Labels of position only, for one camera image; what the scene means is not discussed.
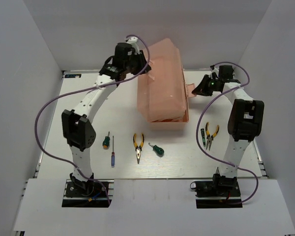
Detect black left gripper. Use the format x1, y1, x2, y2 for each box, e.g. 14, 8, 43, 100
124, 50, 151, 75

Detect pink plastic toolbox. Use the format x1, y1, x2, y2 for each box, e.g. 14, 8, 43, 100
137, 38, 195, 130

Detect black green precision screwdriver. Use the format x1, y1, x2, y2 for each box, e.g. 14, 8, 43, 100
200, 128, 206, 147

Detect small yellow pliers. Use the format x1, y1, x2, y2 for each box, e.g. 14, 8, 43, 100
205, 122, 220, 150

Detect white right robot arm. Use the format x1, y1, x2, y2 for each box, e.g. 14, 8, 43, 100
192, 62, 265, 196

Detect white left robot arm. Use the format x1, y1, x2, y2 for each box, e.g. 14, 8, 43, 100
61, 36, 151, 196

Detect large yellow needle-nose pliers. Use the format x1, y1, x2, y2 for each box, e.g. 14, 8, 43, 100
133, 133, 145, 164

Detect green stubby screwdriver orange cap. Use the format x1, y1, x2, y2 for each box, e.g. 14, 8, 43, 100
102, 131, 110, 149

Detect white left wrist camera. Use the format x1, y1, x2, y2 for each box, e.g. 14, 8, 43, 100
125, 36, 140, 54

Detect blue handled thin screwdriver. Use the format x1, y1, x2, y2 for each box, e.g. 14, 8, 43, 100
111, 136, 115, 168

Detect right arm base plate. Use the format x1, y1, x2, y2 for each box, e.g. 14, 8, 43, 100
190, 181, 243, 209

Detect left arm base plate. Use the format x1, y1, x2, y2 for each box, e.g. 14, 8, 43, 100
61, 179, 114, 208

